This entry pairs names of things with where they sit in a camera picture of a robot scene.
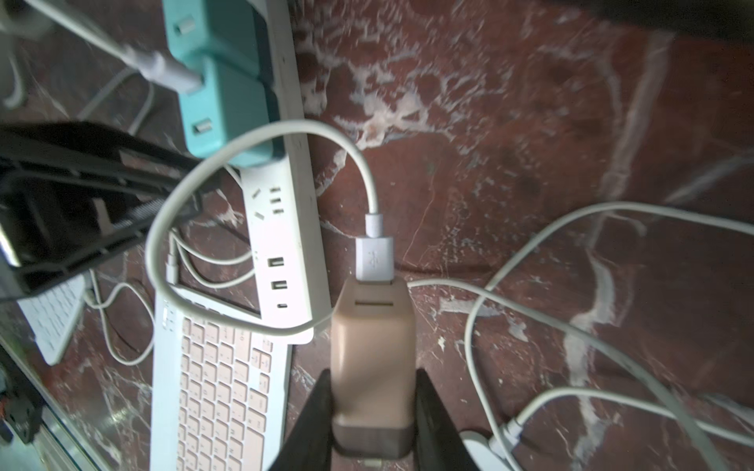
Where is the white charging cable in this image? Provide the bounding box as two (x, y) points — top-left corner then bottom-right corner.
(405, 201), (754, 471)

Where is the white power strip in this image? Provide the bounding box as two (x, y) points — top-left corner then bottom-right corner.
(241, 1), (332, 329)

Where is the middle pink keyboard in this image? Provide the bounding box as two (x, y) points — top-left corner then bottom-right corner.
(149, 296), (293, 470)

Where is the white USB cable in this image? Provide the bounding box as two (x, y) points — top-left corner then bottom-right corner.
(144, 119), (395, 340)

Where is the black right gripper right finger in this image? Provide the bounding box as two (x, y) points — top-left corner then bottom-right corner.
(414, 369), (478, 471)

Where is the teal USB charger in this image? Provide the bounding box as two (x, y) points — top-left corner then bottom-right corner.
(162, 0), (280, 158)

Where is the pink USB charger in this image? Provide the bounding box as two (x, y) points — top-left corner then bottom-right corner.
(330, 278), (416, 460)

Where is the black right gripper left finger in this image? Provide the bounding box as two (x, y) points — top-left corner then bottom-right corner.
(270, 369), (334, 471)

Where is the white keyboard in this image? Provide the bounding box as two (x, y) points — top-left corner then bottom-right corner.
(18, 275), (88, 366)

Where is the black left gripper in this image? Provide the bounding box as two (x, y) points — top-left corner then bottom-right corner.
(1, 122), (199, 300)

